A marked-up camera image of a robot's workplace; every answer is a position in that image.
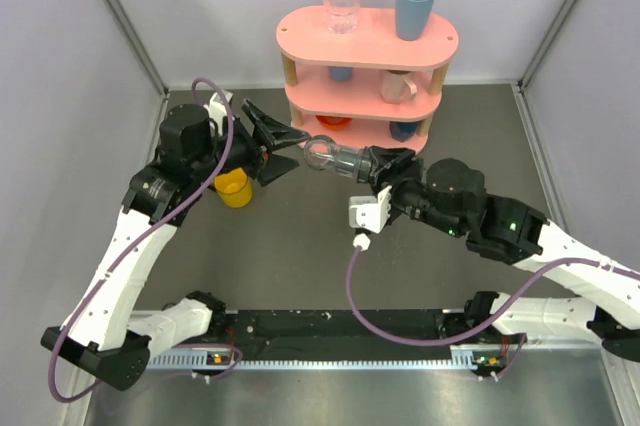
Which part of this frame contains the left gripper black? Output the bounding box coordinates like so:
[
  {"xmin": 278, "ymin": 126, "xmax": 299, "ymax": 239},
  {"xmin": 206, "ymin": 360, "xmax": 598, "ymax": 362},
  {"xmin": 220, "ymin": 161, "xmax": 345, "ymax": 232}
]
[{"xmin": 191, "ymin": 99, "xmax": 310, "ymax": 185}]

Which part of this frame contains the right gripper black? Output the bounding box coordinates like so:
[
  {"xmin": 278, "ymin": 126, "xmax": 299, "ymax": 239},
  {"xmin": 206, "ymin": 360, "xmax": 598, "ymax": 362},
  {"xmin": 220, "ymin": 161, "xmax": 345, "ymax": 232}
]
[{"xmin": 368, "ymin": 147, "xmax": 466, "ymax": 239}]

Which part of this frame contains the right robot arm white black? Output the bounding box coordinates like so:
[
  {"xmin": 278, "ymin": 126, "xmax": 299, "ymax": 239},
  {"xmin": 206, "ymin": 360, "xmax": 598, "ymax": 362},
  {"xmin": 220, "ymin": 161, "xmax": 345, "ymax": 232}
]
[{"xmin": 357, "ymin": 146, "xmax": 639, "ymax": 362}]

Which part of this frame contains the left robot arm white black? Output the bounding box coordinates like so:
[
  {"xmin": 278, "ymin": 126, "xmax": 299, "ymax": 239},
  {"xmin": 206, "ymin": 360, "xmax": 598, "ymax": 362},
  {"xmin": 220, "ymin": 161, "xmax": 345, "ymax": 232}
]
[{"xmin": 41, "ymin": 101, "xmax": 310, "ymax": 391}]

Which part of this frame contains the dark blue cup bottom shelf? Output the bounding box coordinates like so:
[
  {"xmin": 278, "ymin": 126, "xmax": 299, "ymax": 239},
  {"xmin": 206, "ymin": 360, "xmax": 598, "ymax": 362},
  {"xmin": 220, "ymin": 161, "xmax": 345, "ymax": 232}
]
[{"xmin": 389, "ymin": 122, "xmax": 419, "ymax": 142}]

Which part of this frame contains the yellow cup on table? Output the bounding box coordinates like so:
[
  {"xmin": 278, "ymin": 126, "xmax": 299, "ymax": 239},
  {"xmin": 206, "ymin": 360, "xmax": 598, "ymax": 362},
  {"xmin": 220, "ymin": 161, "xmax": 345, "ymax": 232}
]
[{"xmin": 213, "ymin": 168, "xmax": 253, "ymax": 209}]

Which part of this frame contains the orange bowl bottom shelf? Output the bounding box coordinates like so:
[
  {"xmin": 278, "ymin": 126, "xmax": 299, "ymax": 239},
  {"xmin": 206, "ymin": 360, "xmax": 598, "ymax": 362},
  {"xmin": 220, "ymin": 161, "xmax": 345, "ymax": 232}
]
[{"xmin": 316, "ymin": 115, "xmax": 352, "ymax": 131}]

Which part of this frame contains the pink three-tier shelf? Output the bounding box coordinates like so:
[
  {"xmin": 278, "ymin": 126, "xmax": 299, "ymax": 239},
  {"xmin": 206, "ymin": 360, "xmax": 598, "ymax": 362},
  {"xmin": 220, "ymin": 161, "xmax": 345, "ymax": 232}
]
[{"xmin": 276, "ymin": 6, "xmax": 459, "ymax": 151}]

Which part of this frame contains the small blue cup middle shelf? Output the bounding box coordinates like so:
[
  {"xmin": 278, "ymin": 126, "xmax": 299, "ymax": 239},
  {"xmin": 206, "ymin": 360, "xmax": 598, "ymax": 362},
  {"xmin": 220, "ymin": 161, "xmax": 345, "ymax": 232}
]
[{"xmin": 328, "ymin": 66, "xmax": 353, "ymax": 82}]

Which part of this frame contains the clear drinking glass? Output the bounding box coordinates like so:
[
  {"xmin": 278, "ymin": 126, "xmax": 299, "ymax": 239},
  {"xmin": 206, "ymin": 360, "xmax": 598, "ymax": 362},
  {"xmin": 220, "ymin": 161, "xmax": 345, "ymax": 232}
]
[{"xmin": 323, "ymin": 0, "xmax": 361, "ymax": 34}]

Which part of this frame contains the tall blue plastic cup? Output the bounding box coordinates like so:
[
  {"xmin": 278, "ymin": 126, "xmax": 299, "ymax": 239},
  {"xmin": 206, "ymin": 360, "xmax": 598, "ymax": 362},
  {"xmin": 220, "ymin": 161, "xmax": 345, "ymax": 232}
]
[{"xmin": 395, "ymin": 0, "xmax": 435, "ymax": 41}]

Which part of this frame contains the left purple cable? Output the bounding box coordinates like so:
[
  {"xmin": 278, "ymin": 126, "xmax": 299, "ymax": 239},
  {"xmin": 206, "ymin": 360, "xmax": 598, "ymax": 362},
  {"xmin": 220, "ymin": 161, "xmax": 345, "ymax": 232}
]
[{"xmin": 49, "ymin": 76, "xmax": 244, "ymax": 404}]

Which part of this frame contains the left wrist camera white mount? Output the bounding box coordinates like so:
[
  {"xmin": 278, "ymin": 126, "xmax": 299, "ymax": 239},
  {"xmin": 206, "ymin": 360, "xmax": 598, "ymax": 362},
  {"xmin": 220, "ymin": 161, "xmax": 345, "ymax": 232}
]
[{"xmin": 205, "ymin": 90, "xmax": 233, "ymax": 125}]

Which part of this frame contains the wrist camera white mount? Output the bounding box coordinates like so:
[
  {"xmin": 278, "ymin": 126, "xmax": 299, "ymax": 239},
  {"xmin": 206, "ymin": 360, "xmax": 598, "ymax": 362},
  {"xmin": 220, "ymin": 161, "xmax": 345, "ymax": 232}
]
[
  {"xmin": 348, "ymin": 186, "xmax": 392, "ymax": 251},
  {"xmin": 205, "ymin": 90, "xmax": 233, "ymax": 125}
]

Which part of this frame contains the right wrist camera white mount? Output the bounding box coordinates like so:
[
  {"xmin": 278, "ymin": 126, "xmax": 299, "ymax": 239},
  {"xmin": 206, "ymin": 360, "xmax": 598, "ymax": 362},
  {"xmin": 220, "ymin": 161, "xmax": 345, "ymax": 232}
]
[{"xmin": 348, "ymin": 186, "xmax": 392, "ymax": 251}]

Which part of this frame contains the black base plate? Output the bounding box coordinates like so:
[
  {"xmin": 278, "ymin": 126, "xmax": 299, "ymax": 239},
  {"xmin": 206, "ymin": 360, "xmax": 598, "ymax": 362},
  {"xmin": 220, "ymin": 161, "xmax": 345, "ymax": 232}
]
[{"xmin": 213, "ymin": 309, "xmax": 471, "ymax": 362}]

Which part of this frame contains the grey slotted cable duct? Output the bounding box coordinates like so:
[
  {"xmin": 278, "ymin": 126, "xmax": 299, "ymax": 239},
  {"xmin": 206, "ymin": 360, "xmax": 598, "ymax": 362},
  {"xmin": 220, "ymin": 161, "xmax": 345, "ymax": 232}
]
[{"xmin": 147, "ymin": 348, "xmax": 506, "ymax": 371}]

